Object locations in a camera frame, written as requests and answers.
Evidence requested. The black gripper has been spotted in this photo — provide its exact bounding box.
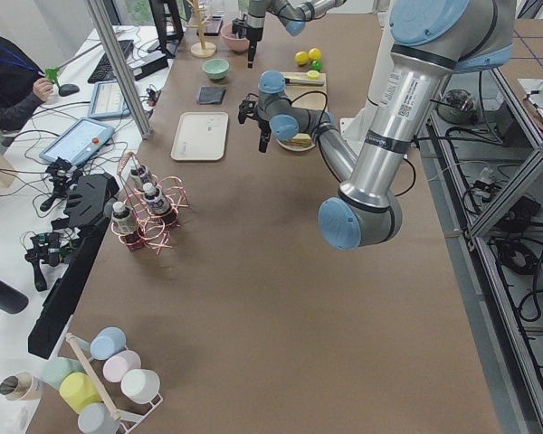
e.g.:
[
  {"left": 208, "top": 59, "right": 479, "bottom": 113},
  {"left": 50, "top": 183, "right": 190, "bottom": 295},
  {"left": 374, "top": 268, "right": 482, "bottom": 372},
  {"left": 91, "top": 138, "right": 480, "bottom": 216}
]
[
  {"left": 246, "top": 26, "right": 262, "bottom": 69},
  {"left": 258, "top": 119, "right": 271, "bottom": 153}
]

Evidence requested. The plain bread slice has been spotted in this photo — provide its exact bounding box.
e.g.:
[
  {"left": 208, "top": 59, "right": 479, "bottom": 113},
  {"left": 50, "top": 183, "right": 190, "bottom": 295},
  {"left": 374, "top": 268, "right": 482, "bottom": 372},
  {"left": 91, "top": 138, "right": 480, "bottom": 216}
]
[{"left": 280, "top": 133, "right": 314, "bottom": 147}]

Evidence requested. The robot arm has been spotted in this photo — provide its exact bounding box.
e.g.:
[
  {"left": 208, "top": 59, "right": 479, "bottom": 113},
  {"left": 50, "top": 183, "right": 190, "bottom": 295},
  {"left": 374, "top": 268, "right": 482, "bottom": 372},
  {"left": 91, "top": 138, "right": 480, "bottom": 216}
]
[
  {"left": 238, "top": 1, "right": 516, "bottom": 250},
  {"left": 245, "top": 0, "right": 347, "bottom": 69}
]

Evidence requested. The cream serving tray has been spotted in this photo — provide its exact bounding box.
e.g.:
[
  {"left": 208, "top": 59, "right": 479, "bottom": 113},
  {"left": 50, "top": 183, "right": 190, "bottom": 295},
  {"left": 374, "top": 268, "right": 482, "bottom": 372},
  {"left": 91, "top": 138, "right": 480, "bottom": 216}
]
[{"left": 170, "top": 112, "right": 229, "bottom": 162}]

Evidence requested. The pink bowl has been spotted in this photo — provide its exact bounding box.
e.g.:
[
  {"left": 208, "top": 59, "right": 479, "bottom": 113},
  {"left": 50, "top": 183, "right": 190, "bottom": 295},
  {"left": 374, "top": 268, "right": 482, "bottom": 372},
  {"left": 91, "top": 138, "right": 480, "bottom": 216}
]
[{"left": 220, "top": 23, "right": 249, "bottom": 53}]

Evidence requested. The white plate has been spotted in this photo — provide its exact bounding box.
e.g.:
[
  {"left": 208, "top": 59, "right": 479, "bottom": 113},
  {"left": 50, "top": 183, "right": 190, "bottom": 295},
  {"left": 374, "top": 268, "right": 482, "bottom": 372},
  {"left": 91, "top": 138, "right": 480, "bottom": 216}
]
[{"left": 276, "top": 134, "right": 315, "bottom": 152}]

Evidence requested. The wooden cutting board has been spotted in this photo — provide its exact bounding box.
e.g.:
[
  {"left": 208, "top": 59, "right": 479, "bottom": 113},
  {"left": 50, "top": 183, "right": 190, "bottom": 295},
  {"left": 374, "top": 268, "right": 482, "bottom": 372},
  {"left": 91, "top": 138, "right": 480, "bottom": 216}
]
[{"left": 281, "top": 71, "right": 327, "bottom": 110}]

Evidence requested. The mint green bowl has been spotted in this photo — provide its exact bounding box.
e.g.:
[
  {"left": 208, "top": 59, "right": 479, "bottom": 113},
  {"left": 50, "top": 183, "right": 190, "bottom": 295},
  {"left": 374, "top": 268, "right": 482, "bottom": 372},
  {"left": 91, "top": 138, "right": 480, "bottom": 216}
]
[{"left": 202, "top": 59, "right": 230, "bottom": 81}]

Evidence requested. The steel muddler black tip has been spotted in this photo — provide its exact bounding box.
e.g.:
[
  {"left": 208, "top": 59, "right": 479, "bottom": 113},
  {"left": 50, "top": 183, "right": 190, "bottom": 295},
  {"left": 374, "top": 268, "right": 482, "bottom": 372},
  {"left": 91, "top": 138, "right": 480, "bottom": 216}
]
[{"left": 284, "top": 77, "right": 325, "bottom": 87}]

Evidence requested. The yellow lemon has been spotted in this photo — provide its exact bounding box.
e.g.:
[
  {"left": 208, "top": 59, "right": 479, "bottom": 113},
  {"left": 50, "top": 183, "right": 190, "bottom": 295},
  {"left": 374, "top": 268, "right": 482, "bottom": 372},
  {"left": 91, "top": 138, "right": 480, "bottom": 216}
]
[
  {"left": 308, "top": 47, "right": 322, "bottom": 61},
  {"left": 294, "top": 51, "right": 310, "bottom": 66}
]

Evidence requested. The wooden mug tree stand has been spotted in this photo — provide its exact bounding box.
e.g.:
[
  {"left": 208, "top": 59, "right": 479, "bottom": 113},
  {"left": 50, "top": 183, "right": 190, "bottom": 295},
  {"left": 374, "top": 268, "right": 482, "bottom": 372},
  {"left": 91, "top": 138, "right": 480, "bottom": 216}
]
[{"left": 186, "top": 0, "right": 217, "bottom": 59}]

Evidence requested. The grey folded cloth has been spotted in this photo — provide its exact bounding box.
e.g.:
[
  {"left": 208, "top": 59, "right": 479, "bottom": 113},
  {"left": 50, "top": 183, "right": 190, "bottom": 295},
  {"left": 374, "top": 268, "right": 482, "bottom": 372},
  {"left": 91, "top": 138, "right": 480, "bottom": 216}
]
[{"left": 196, "top": 86, "right": 226, "bottom": 105}]

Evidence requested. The green lime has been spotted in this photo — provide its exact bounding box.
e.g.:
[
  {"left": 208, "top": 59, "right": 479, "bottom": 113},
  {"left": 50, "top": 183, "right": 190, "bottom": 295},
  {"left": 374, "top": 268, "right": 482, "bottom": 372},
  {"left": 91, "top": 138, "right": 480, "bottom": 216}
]
[{"left": 310, "top": 60, "right": 323, "bottom": 71}]

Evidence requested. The half lemon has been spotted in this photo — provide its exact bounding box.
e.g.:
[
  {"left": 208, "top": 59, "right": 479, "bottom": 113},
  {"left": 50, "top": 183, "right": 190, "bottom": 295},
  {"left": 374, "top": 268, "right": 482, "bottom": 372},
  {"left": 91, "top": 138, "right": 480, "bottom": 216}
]
[{"left": 306, "top": 70, "right": 320, "bottom": 80}]

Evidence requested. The dark drink bottle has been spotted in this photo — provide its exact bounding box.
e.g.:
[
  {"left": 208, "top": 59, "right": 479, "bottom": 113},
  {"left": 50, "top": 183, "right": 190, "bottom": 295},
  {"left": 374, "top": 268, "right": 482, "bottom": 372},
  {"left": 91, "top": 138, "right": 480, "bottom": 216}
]
[
  {"left": 129, "top": 165, "right": 156, "bottom": 192},
  {"left": 143, "top": 183, "right": 177, "bottom": 228},
  {"left": 111, "top": 201, "right": 144, "bottom": 251}
]

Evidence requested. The black keyboard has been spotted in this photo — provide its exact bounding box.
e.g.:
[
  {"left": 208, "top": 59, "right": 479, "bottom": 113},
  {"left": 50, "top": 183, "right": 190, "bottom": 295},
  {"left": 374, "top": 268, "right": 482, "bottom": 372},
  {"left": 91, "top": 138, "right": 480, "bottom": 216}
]
[{"left": 87, "top": 40, "right": 134, "bottom": 84}]

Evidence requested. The blue teach pendant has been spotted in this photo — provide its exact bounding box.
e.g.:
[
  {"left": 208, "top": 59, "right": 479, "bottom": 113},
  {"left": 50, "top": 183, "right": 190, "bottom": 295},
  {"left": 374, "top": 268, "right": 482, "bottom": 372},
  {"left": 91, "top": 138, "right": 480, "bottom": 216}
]
[
  {"left": 39, "top": 118, "right": 115, "bottom": 166},
  {"left": 88, "top": 80, "right": 130, "bottom": 120}
]

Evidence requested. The seated person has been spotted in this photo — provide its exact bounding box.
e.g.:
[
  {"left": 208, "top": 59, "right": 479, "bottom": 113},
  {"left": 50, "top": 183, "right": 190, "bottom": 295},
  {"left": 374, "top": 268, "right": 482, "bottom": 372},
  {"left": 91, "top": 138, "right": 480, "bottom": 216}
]
[{"left": 0, "top": 36, "right": 53, "bottom": 131}]

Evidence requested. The pastel cup rack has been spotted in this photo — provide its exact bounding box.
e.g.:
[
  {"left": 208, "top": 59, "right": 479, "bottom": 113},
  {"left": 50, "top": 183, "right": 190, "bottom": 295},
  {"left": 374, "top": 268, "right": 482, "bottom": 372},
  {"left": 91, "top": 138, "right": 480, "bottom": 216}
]
[{"left": 43, "top": 326, "right": 164, "bottom": 433}]

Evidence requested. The black water bottle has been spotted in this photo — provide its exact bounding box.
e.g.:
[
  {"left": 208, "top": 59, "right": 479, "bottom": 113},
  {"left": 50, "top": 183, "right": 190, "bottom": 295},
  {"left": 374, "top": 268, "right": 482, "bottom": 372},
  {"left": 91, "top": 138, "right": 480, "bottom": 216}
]
[{"left": 0, "top": 279, "right": 29, "bottom": 314}]

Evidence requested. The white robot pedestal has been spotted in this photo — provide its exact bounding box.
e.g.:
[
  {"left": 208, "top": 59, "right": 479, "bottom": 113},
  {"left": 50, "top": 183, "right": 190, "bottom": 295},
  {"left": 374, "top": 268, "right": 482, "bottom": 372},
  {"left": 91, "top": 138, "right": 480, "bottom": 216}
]
[{"left": 341, "top": 0, "right": 395, "bottom": 146}]

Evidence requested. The aluminium frame post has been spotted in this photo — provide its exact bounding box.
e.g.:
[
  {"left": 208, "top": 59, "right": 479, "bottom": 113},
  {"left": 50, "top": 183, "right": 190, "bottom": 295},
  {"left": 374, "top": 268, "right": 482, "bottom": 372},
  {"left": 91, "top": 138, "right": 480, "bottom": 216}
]
[{"left": 85, "top": 0, "right": 152, "bottom": 139}]

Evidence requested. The copper wire bottle rack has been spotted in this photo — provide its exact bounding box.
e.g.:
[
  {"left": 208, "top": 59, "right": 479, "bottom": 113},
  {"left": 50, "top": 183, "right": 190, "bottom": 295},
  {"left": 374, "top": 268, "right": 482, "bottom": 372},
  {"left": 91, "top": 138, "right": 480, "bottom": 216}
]
[{"left": 111, "top": 152, "right": 189, "bottom": 254}]

